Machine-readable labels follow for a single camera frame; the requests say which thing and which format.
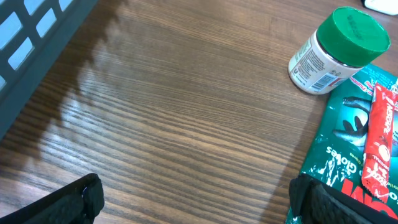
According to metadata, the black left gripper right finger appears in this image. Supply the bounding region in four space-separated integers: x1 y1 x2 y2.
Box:
289 174 397 224

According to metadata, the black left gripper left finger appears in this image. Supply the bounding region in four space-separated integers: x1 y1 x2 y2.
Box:
1 173 104 224

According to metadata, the green 3M gloves packet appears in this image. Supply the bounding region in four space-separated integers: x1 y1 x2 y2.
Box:
300 65 397 223

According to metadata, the red Nescafe sachet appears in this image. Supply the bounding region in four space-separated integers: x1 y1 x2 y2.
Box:
361 83 396 203

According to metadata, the green round lid container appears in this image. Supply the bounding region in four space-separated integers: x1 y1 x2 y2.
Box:
288 7 391 95

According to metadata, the white barcode scanner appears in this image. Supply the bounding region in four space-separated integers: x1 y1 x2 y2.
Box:
362 0 398 16

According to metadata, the grey plastic basket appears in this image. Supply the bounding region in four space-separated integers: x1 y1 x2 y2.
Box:
1 0 98 136

